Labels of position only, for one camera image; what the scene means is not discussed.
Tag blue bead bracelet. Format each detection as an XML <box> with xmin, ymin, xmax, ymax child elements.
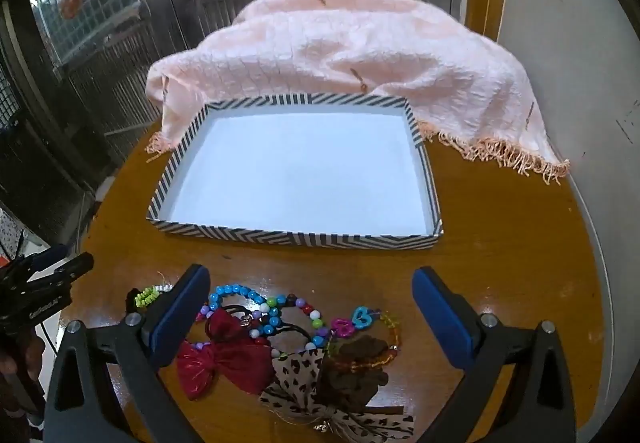
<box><xmin>207</xmin><ymin>284</ymin><xmax>281</xmax><ymax>336</ymax></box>

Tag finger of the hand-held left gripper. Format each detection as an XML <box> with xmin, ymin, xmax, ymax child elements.
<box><xmin>30</xmin><ymin>252</ymin><xmax>95</xmax><ymax>295</ymax></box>
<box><xmin>20</xmin><ymin>244</ymin><xmax>69</xmax><ymax>274</ymax></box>

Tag leopard print hair bow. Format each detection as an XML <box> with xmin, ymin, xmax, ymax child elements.
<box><xmin>260</xmin><ymin>350</ymin><xmax>416</xmax><ymax>439</ymax></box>

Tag purple bead bracelet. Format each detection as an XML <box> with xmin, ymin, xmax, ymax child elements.
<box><xmin>192</xmin><ymin>303</ymin><xmax>221</xmax><ymax>354</ymax></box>

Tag black hair tie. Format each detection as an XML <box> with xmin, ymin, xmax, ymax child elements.
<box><xmin>220</xmin><ymin>303</ymin><xmax>321</xmax><ymax>355</ymax></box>

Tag pink fringed blanket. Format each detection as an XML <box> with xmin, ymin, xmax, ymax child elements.
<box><xmin>145</xmin><ymin>0</ymin><xmax>571</xmax><ymax>186</ymax></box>

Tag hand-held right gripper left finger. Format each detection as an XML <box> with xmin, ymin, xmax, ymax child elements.
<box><xmin>44</xmin><ymin>264</ymin><xmax>211</xmax><ymax>443</ymax></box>

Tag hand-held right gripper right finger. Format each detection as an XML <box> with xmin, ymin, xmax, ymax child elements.
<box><xmin>411</xmin><ymin>266</ymin><xmax>593</xmax><ymax>443</ymax></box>

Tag striped shallow box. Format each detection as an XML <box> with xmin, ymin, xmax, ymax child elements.
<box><xmin>146</xmin><ymin>93</ymin><xmax>445</xmax><ymax>250</ymax></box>

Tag small pink blue hair ties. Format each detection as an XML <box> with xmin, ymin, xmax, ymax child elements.
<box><xmin>331</xmin><ymin>305</ymin><xmax>381</xmax><ymax>339</ymax></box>

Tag amber bead bracelet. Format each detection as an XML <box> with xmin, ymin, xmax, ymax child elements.
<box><xmin>327</xmin><ymin>310</ymin><xmax>403</xmax><ymax>371</ymax></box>

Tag green beaded ornament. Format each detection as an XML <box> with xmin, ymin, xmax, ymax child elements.
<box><xmin>134</xmin><ymin>284</ymin><xmax>173</xmax><ymax>310</ymax></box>

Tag red hair bow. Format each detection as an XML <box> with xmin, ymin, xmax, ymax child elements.
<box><xmin>176</xmin><ymin>308</ymin><xmax>275</xmax><ymax>400</ymax></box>

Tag dark scrunchie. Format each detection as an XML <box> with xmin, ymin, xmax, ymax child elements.
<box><xmin>320</xmin><ymin>335</ymin><xmax>391</xmax><ymax>406</ymax></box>

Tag multicolour bead bracelet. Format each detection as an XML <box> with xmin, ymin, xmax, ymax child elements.
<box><xmin>252</xmin><ymin>293</ymin><xmax>331</xmax><ymax>359</ymax></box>

